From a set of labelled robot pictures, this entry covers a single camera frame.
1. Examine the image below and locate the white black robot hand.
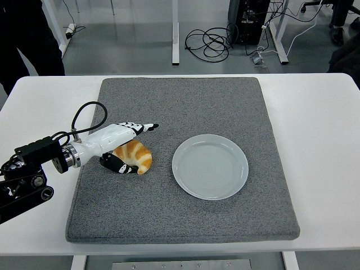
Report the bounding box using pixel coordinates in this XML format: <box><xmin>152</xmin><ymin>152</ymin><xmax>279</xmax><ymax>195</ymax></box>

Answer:
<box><xmin>72</xmin><ymin>121</ymin><xmax>160</xmax><ymax>176</ymax></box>

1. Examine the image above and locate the golden croissant bread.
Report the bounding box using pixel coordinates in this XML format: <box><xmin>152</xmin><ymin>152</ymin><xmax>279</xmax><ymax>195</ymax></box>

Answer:
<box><xmin>112</xmin><ymin>139</ymin><xmax>153</xmax><ymax>176</ymax></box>

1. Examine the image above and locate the pale grey round plate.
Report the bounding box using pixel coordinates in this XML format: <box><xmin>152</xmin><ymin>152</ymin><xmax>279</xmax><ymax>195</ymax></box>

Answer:
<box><xmin>172</xmin><ymin>134</ymin><xmax>250</xmax><ymax>201</ymax></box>

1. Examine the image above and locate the grey metal plate with screws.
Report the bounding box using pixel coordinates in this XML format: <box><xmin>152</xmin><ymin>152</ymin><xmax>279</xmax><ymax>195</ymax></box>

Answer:
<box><xmin>111</xmin><ymin>259</ymin><xmax>253</xmax><ymax>270</ymax></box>

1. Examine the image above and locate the grey fabric mat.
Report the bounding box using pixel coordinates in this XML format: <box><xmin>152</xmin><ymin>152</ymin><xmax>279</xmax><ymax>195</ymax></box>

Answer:
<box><xmin>65</xmin><ymin>76</ymin><xmax>301</xmax><ymax>245</ymax></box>

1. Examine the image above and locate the white slanted desk leg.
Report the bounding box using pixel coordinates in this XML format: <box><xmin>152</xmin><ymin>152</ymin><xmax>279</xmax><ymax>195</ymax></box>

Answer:
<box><xmin>41</xmin><ymin>0</ymin><xmax>71</xmax><ymax>57</ymax></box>

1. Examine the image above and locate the white straight desk leg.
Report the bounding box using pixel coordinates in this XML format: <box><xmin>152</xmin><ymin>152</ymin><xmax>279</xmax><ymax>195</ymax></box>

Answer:
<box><xmin>171</xmin><ymin>0</ymin><xmax>180</xmax><ymax>66</ymax></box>

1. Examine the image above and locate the white table leg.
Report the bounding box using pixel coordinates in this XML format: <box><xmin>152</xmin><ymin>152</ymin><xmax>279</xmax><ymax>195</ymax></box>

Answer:
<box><xmin>70</xmin><ymin>255</ymin><xmax>87</xmax><ymax>270</ymax></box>
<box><xmin>282</xmin><ymin>251</ymin><xmax>300</xmax><ymax>270</ymax></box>

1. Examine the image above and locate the small grey floor adapter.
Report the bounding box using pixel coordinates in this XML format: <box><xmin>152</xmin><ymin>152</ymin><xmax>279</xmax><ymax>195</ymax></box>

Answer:
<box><xmin>250</xmin><ymin>55</ymin><xmax>269</xmax><ymax>68</ymax></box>

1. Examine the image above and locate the black computer tower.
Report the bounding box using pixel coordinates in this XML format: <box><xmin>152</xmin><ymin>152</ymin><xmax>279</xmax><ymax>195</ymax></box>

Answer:
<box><xmin>227</xmin><ymin>0</ymin><xmax>271</xmax><ymax>46</ymax></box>

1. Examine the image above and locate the white desk leg with foot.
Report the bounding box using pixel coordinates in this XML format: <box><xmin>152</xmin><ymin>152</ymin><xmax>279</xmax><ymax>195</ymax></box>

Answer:
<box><xmin>268</xmin><ymin>0</ymin><xmax>290</xmax><ymax>65</ymax></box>

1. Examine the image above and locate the black office chair base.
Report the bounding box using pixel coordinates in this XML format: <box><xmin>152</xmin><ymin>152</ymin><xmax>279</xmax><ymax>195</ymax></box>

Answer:
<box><xmin>300</xmin><ymin>0</ymin><xmax>324</xmax><ymax>14</ymax></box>

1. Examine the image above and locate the black bag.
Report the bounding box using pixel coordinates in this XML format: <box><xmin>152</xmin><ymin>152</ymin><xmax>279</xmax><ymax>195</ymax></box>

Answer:
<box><xmin>327</xmin><ymin>36</ymin><xmax>360</xmax><ymax>74</ymax></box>

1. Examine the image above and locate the seated person's leg and shoe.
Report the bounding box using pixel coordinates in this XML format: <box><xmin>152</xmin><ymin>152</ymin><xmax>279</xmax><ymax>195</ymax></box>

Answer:
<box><xmin>328</xmin><ymin>0</ymin><xmax>360</xmax><ymax>47</ymax></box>

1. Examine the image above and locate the black coiled floor cable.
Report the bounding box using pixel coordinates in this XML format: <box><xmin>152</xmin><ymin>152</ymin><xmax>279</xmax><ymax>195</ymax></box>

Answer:
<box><xmin>184</xmin><ymin>26</ymin><xmax>240</xmax><ymax>62</ymax></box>

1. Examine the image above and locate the white floor cable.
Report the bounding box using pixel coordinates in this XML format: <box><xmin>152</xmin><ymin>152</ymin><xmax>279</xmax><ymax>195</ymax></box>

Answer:
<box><xmin>256</xmin><ymin>0</ymin><xmax>324</xmax><ymax>57</ymax></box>

